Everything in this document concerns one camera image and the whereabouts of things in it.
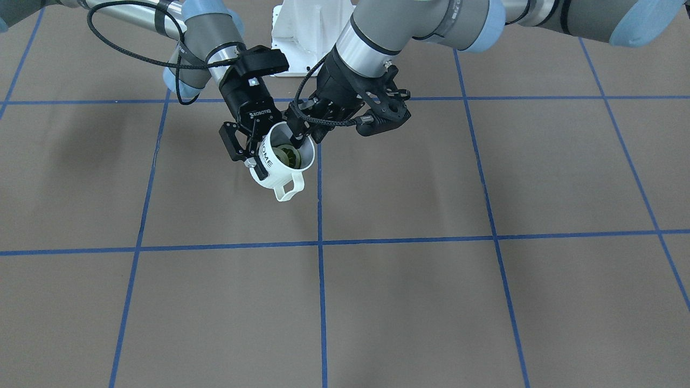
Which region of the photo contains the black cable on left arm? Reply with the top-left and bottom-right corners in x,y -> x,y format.
293,53 -> 378,128

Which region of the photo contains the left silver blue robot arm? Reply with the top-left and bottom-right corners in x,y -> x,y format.
284,1 -> 688,147

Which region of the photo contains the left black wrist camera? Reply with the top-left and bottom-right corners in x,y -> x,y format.
356,65 -> 412,137

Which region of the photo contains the green lemon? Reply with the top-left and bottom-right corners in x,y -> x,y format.
273,143 -> 302,169

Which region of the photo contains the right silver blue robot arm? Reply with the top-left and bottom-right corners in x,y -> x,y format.
58,1 -> 288,184

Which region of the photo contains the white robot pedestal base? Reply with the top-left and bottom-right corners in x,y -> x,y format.
271,1 -> 356,77

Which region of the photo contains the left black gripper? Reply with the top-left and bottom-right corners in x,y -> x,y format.
284,47 -> 365,148

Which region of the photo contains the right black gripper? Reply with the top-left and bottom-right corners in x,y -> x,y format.
219,73 -> 282,181

